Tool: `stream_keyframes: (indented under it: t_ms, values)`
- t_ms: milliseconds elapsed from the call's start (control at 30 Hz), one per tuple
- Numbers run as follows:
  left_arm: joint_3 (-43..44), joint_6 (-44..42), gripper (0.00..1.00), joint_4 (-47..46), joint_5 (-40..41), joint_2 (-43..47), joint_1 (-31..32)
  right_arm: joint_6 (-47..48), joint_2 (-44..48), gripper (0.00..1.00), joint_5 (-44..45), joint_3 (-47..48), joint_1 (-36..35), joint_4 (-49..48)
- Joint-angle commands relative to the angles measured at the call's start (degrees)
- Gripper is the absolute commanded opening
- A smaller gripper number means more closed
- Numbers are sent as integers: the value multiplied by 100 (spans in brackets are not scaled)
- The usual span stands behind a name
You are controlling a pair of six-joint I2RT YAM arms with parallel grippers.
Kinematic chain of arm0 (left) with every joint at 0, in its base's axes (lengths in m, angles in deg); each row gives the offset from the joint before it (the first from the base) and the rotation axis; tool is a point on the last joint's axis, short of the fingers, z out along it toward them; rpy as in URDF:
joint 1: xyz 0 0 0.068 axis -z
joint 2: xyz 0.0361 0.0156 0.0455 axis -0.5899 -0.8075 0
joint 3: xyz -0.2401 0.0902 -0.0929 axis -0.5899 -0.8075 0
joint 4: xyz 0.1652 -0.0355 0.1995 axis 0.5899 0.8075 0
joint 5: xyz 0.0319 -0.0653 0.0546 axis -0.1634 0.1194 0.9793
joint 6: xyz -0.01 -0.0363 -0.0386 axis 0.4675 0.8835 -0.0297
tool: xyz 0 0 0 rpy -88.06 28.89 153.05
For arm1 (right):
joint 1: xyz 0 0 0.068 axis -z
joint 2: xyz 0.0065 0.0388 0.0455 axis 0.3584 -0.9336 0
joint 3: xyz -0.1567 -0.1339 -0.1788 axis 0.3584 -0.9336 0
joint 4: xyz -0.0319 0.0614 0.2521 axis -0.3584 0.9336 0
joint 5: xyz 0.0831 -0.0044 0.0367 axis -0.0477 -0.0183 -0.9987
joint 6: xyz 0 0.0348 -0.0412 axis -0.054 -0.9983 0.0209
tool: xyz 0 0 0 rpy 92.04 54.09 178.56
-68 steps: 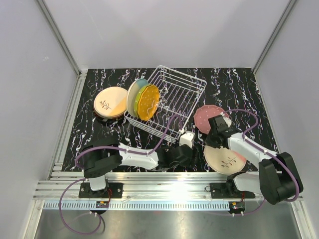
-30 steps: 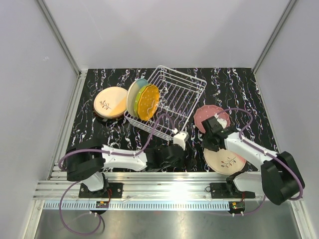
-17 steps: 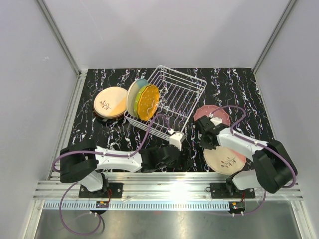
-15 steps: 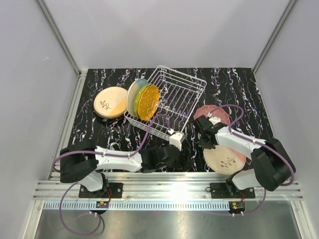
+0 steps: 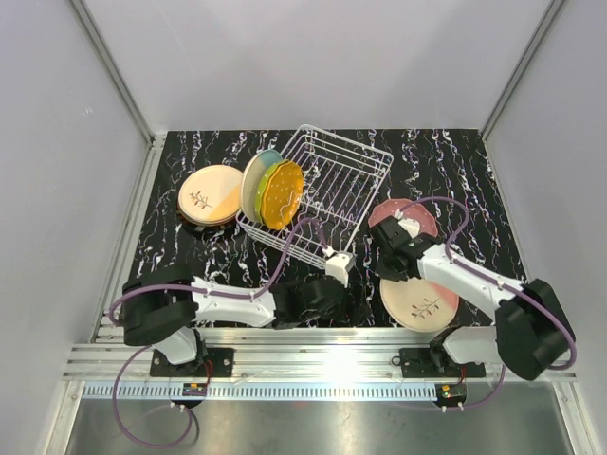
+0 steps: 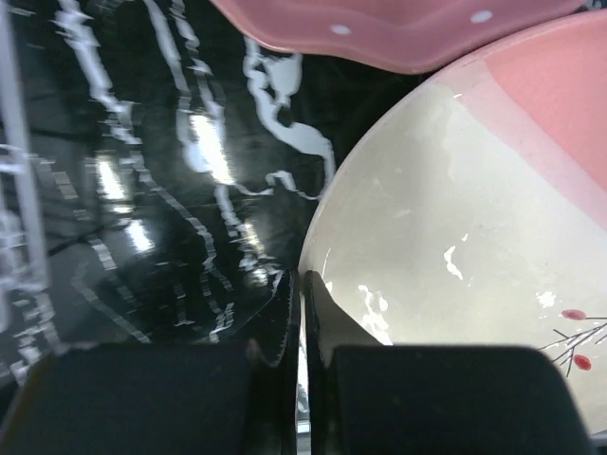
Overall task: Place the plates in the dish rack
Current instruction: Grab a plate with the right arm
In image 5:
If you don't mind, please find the pink scalloped plate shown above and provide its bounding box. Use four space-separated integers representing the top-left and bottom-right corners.
368 198 438 237

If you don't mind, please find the pink cream branch plate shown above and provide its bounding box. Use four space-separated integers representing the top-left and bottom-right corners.
379 278 459 333

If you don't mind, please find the white wire dish rack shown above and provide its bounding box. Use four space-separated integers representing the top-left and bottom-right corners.
236 125 394 269

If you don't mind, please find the orange polka dot plate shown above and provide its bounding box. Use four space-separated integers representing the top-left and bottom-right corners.
260 160 304 230

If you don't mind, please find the green polka dot plate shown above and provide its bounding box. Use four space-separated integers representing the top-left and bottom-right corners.
254 159 287 225

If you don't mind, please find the blue cream branch plate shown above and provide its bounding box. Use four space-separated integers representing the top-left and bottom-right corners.
240 149 283 223

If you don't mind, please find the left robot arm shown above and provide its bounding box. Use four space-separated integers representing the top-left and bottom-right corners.
109 265 354 377

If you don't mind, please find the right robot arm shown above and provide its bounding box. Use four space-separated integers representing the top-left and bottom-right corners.
371 216 578 381

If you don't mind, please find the black marble pattern mat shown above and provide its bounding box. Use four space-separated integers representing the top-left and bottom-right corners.
118 128 542 329

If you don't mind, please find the orange cream branch plate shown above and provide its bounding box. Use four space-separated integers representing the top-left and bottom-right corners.
177 165 243 227

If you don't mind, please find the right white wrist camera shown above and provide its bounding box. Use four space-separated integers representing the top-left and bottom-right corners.
395 212 421 238

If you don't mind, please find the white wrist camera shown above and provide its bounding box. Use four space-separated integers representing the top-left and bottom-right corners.
395 212 421 238
323 246 356 288

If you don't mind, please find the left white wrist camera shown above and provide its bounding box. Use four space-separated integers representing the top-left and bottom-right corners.
323 246 356 288

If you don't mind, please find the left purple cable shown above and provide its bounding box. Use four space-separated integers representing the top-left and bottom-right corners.
107 217 336 449

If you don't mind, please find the purple cable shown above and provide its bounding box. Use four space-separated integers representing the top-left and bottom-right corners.
400 195 579 371
107 217 336 449

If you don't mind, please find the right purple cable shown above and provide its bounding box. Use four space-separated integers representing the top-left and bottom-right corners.
400 195 579 371

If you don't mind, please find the aluminium mounting rail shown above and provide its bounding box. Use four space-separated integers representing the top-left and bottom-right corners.
61 326 578 380

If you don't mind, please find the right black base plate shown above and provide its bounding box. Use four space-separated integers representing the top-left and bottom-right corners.
393 347 487 380

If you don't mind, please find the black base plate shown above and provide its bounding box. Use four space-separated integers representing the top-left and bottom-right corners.
393 347 487 380
149 348 235 378

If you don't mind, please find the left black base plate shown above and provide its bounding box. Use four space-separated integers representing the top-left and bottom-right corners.
149 348 235 378

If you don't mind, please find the left aluminium frame post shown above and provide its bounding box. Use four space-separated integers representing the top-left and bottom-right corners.
70 0 167 149

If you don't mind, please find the aluminium frame post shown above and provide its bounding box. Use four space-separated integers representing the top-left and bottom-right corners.
480 0 568 142
70 0 167 149

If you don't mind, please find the white slotted cable duct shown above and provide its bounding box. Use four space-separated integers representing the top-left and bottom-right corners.
83 381 437 402

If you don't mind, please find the right aluminium frame post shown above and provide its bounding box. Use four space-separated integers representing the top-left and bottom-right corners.
480 0 568 142

